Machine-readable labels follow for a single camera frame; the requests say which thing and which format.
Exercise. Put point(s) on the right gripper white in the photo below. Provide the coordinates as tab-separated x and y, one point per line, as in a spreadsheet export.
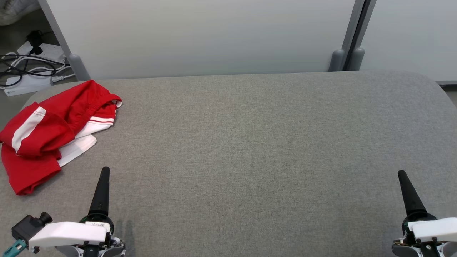
435	230

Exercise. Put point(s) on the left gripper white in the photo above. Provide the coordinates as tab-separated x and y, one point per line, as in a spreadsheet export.
71	232

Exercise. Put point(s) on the red bulls jersey white sleeves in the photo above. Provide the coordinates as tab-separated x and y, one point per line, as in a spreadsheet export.
30	173

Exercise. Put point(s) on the white box with logo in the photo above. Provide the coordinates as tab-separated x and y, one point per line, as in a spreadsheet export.
28	85

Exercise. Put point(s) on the white power strip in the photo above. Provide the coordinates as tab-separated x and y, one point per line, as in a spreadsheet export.
50	50

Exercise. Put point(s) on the grey fabric sofa cushion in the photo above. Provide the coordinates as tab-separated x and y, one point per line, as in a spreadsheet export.
250	142

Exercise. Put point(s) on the narrow white partition panel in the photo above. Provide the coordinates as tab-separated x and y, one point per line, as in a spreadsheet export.
414	35

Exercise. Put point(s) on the black plug adapter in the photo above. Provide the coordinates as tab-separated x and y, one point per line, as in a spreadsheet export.
35	41

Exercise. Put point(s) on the wide white partition panel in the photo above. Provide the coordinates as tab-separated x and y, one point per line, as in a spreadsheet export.
200	35

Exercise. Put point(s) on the whitish fabric bag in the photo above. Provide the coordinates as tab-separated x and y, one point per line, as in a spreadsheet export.
16	9

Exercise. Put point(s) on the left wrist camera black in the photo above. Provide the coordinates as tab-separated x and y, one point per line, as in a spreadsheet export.
26	226

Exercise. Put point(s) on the left teal camera connector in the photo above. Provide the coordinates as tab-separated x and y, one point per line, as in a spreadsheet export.
16	247

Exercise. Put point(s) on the grey slanted partition post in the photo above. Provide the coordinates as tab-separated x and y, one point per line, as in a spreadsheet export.
57	32

